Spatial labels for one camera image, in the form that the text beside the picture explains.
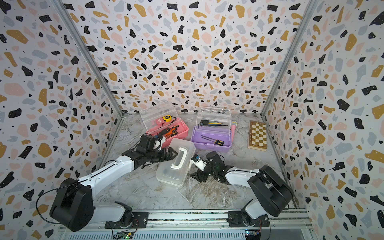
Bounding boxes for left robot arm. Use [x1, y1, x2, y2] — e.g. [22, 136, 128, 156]
[49, 134, 178, 232]

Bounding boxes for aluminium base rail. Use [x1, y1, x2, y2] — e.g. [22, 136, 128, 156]
[54, 209, 317, 240]

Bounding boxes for purple toolbox with clear lid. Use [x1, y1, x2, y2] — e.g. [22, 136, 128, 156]
[191, 107, 232, 153]

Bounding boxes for orange black screwdriver pink box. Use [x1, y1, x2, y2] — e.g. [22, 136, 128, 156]
[157, 125, 180, 139]

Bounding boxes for wooden chessboard box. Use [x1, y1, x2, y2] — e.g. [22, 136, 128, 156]
[248, 121, 268, 152]

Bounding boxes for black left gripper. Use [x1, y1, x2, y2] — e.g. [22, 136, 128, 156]
[146, 147, 179, 163]

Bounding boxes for aluminium corner post right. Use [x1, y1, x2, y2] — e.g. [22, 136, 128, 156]
[260, 0, 319, 119]

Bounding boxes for yellow black screwdriver purple box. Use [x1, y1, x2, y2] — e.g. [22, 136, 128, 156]
[201, 135, 225, 146]

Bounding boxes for aluminium corner post left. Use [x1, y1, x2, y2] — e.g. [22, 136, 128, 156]
[51, 1, 124, 118]

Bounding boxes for white clear toolbox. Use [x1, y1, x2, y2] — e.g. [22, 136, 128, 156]
[156, 139, 196, 188]

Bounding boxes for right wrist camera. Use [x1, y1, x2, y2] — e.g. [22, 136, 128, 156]
[190, 154, 207, 172]

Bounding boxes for pink toy microphone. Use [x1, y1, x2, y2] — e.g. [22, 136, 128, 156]
[231, 121, 238, 142]

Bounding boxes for pink toolbox with clear lid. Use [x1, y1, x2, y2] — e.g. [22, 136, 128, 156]
[140, 101, 189, 148]

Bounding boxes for yellow tape measure in pink box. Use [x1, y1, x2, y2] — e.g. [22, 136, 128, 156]
[162, 115, 173, 123]

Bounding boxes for aluminium corner post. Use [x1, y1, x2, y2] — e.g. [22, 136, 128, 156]
[260, 0, 319, 119]
[51, 1, 124, 118]

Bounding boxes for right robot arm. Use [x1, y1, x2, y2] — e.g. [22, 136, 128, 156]
[190, 151, 294, 227]

